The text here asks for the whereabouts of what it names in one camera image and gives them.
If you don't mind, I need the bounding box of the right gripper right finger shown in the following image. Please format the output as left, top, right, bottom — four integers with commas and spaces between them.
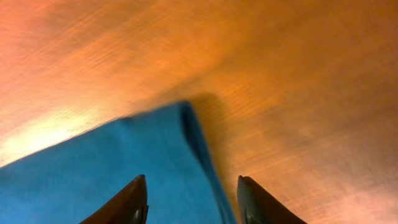
237, 175, 306, 224

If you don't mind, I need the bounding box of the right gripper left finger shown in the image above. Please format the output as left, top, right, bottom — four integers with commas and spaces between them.
81, 175, 148, 224

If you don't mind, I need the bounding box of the blue polo shirt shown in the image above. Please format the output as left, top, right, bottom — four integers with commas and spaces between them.
1, 101, 236, 224

